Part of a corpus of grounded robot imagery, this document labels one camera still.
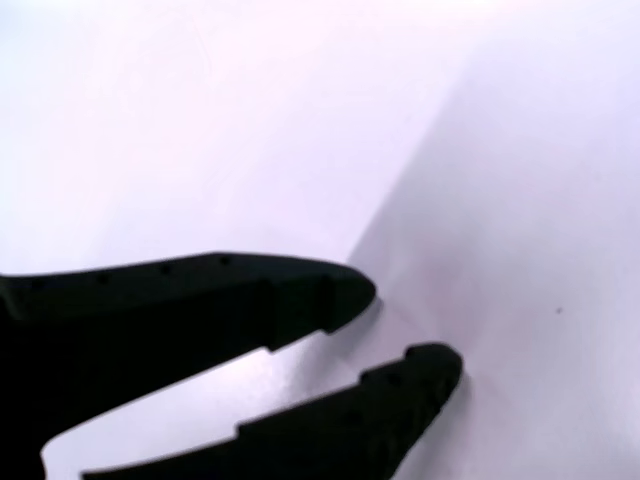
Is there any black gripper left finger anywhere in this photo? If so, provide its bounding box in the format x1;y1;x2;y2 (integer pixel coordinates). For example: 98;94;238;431
0;251;377;480

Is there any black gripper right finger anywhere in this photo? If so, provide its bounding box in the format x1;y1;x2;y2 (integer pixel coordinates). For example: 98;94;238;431
81;341;465;480

